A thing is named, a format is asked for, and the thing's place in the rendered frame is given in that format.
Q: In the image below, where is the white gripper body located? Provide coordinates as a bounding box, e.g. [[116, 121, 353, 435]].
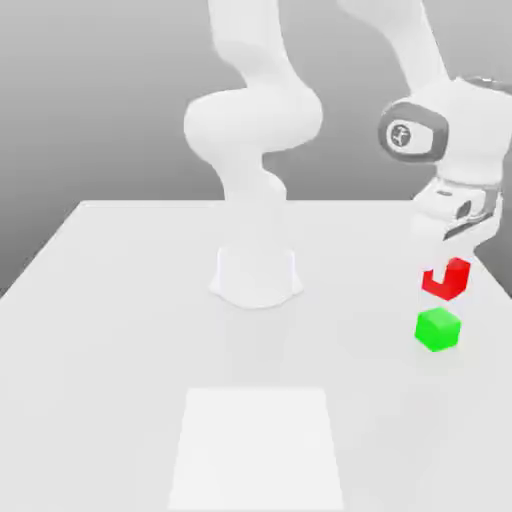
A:
[[410, 194, 504, 263]]

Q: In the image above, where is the small red cube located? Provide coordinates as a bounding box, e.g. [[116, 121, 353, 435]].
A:
[[421, 256, 472, 302]]

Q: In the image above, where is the small green cube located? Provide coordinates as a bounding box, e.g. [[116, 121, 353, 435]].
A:
[[414, 306, 462, 353]]

